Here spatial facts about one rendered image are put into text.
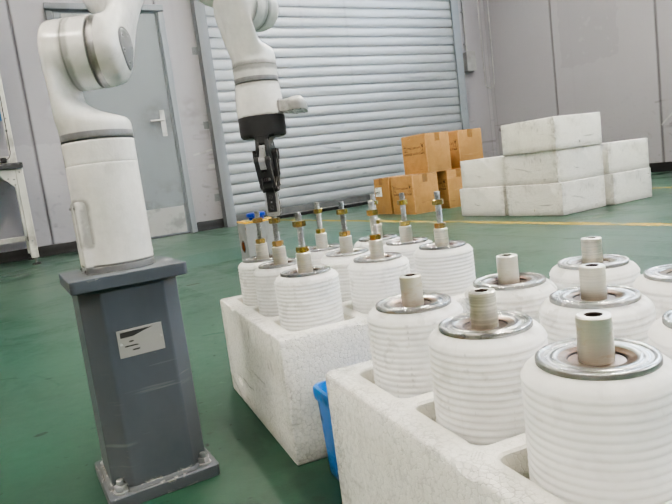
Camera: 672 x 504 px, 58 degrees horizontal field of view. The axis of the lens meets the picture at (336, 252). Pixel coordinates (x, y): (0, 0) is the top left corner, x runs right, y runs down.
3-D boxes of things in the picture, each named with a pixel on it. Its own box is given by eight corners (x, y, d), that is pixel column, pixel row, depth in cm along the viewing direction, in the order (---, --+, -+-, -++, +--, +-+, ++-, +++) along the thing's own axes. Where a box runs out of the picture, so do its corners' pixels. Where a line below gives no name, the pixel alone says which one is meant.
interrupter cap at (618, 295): (595, 317, 49) (594, 308, 49) (531, 303, 56) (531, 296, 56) (661, 299, 52) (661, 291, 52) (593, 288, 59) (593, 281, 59)
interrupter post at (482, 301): (482, 335, 48) (477, 295, 48) (464, 329, 51) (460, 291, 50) (506, 329, 49) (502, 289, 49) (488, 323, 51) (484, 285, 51)
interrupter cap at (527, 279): (502, 297, 60) (502, 290, 60) (459, 287, 67) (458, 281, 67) (562, 282, 63) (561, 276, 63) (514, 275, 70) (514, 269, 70)
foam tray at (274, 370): (297, 467, 83) (279, 340, 81) (233, 388, 119) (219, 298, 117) (525, 395, 98) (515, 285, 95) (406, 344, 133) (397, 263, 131)
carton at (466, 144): (484, 164, 495) (480, 127, 491) (461, 168, 484) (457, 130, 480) (461, 167, 521) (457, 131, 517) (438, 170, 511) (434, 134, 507)
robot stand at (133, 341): (112, 514, 77) (68, 283, 73) (95, 472, 90) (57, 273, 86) (221, 474, 84) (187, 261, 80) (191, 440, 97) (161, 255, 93)
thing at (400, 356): (415, 510, 57) (393, 323, 55) (371, 469, 66) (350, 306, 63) (499, 479, 60) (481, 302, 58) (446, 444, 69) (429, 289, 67)
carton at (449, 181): (473, 204, 489) (469, 166, 485) (450, 208, 478) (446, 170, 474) (448, 204, 515) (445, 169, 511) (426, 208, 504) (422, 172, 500)
